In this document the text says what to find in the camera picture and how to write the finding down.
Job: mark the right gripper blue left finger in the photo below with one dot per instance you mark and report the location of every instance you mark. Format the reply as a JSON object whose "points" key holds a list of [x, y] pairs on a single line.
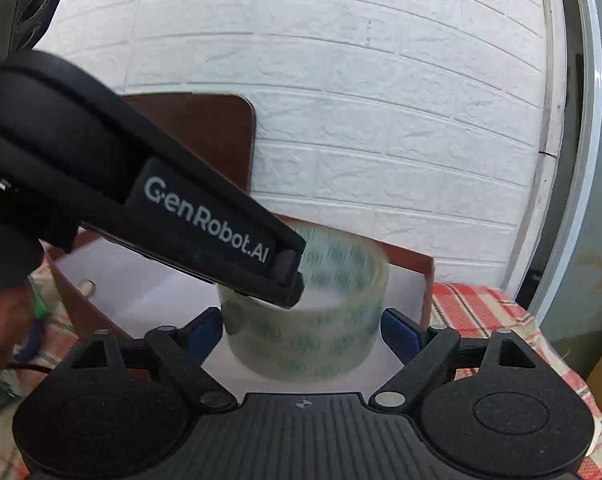
{"points": [[201, 335]]}

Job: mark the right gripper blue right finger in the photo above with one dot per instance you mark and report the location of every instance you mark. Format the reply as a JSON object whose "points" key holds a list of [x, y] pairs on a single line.
{"points": [[402, 336]]}

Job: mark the clear green-printed tape roll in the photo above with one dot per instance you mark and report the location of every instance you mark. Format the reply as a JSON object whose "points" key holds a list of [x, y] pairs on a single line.
{"points": [[335, 324]]}

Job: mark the person's left hand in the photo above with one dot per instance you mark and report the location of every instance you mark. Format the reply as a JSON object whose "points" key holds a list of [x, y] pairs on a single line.
{"points": [[16, 318]]}

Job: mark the red plaid bed sheet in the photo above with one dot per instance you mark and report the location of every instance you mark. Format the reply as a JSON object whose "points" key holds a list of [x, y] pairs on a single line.
{"points": [[472, 310]]}

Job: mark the brown white-lined storage box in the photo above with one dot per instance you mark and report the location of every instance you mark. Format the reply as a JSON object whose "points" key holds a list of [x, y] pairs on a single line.
{"points": [[107, 287]]}

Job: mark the dark brown wooden headboard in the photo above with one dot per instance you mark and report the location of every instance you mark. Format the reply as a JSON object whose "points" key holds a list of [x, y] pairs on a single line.
{"points": [[218, 128]]}

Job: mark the white framed sliding door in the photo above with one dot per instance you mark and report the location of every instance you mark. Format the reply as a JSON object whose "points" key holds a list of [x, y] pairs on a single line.
{"points": [[561, 230]]}

